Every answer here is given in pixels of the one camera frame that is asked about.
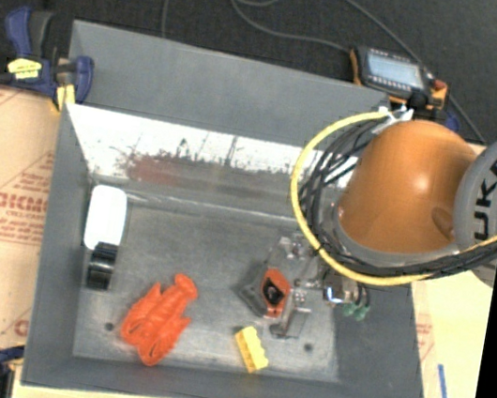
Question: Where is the grey metal bin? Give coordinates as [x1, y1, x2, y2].
[8, 18, 484, 398]

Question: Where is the yellow toy brick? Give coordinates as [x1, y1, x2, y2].
[228, 323, 277, 377]

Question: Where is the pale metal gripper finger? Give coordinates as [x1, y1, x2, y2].
[263, 229, 317, 282]
[268, 285, 317, 345]

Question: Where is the white bottle with black cap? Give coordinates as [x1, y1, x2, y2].
[73, 183, 133, 293]

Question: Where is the orange toy lobster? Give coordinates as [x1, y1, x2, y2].
[113, 264, 203, 374]

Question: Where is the grey and orange small tool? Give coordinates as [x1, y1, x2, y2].
[230, 259, 297, 324]

